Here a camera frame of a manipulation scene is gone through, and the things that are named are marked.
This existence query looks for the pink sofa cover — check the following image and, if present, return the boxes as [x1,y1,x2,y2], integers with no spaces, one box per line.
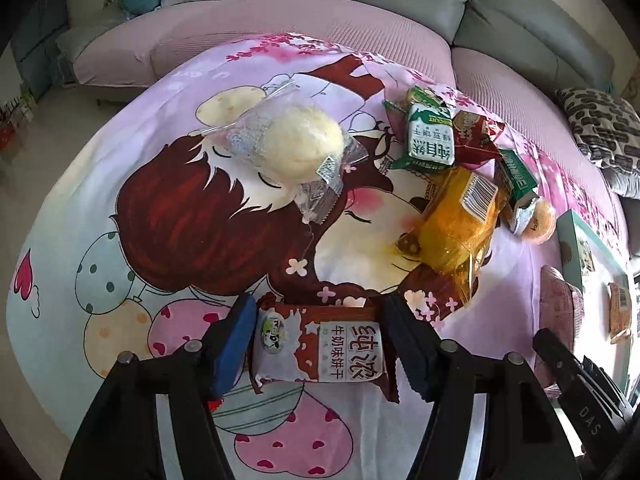
[72,0,626,201]

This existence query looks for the printed cartoon blanket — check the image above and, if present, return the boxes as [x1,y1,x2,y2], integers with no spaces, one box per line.
[5,32,631,480]

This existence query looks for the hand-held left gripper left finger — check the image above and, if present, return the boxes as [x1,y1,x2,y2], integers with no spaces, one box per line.
[60,294,258,480]

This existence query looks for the brown milk biscuit packet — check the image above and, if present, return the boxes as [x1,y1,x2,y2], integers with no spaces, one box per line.
[250,292,401,403]

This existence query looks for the round bread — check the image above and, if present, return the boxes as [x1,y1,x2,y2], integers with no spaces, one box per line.
[187,82,368,223]

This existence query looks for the red snack packet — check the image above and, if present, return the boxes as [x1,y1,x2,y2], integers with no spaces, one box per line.
[450,110,507,168]

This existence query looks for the large green white biscuit packet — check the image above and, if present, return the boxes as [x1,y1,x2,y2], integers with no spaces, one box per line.
[390,102,456,173]

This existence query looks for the teal cardboard box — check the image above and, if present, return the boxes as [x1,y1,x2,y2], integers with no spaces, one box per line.
[555,210,640,411]

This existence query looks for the orange jelly cup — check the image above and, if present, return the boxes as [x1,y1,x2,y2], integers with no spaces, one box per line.
[510,200,556,243]

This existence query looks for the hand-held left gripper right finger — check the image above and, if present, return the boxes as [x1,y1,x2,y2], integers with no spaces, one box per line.
[382,294,583,480]

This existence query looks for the small green snack packet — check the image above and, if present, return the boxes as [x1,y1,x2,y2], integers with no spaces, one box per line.
[382,85,453,117]

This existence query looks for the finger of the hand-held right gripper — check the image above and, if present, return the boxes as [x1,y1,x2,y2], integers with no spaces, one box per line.
[532,329,585,387]

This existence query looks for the pink striped packet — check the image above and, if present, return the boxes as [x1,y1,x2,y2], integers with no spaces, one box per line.
[542,265,585,396]

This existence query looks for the plain grey cushion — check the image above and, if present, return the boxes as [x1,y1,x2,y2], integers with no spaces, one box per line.
[600,160,640,198]

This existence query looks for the grey cabinet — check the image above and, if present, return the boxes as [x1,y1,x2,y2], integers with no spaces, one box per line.
[10,0,71,96]

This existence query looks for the black patterned cushion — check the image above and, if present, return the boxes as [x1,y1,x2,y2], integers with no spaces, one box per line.
[555,87,640,163]

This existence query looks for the beige cake packet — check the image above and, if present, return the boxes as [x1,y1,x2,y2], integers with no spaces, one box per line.
[607,282,633,343]

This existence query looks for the yellow translucent snack packet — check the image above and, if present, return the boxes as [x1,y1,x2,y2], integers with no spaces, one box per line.
[395,167,511,306]

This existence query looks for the small green white biscuit packet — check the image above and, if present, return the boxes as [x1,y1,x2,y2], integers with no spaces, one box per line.
[492,147,541,211]

